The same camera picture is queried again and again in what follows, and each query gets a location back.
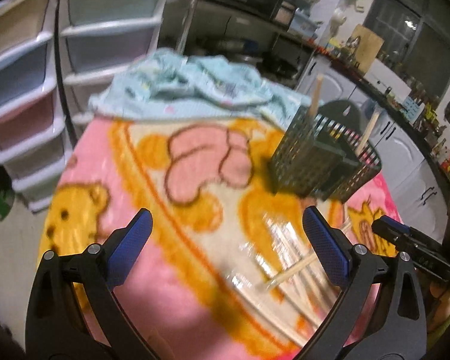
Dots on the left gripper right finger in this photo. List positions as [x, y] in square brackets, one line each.
[379, 313]

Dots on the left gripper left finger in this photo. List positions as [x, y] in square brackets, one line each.
[55, 326]

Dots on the dark kitchen window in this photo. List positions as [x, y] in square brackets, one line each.
[416, 36]

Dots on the wrapped chopsticks near edge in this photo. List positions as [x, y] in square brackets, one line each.
[256, 299]

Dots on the wrapped chopsticks on blanket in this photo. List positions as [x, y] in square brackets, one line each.
[300, 268]

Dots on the chopsticks in basket right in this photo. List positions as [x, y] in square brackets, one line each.
[368, 130]

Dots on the chopsticks in basket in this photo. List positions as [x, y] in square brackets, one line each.
[368, 130]
[315, 99]

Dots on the dark green utensil basket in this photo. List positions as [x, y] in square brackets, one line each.
[325, 156]

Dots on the pink cartoon bear blanket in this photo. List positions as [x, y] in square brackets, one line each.
[207, 187]

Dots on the chopsticks in basket left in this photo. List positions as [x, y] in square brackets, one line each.
[315, 99]

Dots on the wooden cutting board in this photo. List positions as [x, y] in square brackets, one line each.
[368, 48]

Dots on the light blue patterned cloth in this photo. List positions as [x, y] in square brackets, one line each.
[166, 86]

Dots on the pastel plastic drawer unit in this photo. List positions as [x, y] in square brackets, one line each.
[96, 40]

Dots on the metal storage shelf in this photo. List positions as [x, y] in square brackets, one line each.
[206, 28]

